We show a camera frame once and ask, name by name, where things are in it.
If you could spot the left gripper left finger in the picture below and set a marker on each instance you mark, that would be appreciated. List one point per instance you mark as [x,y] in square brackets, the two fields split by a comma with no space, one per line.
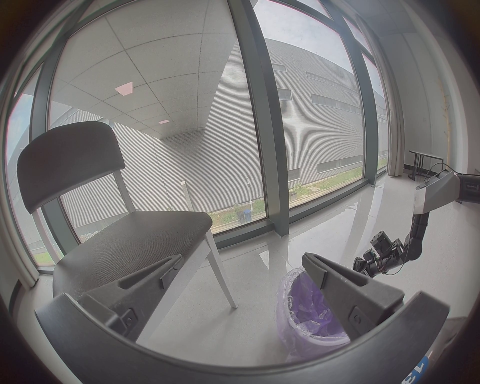
[127,303]

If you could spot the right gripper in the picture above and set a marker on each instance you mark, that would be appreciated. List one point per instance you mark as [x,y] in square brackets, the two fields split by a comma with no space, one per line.
[377,268]

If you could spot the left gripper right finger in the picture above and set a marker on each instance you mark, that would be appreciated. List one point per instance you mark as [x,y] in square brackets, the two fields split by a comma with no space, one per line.
[356,300]

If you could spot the purple plastic bag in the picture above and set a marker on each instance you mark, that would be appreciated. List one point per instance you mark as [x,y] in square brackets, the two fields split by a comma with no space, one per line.
[311,311]

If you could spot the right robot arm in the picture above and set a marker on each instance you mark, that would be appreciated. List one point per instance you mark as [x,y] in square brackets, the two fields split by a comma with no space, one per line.
[435,191]

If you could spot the white trash bin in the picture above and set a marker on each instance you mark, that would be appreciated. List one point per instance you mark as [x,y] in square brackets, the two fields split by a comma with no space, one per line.
[311,348]

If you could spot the grey chair with white legs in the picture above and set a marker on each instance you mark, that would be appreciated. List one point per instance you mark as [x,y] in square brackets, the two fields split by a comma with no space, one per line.
[131,240]

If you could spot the white curtain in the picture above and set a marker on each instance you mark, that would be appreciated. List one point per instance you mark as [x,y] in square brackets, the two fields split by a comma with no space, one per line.
[395,150]

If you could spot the small round table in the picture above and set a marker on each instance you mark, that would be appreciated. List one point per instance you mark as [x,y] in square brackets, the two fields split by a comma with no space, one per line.
[423,153]

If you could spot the window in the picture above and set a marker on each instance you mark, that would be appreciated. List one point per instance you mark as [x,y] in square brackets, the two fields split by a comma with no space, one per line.
[277,150]

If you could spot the wooden coat stand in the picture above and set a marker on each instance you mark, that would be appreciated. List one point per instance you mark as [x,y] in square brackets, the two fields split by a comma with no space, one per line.
[447,123]

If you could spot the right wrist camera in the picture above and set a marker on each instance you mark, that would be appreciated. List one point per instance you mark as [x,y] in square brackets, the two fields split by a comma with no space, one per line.
[368,255]

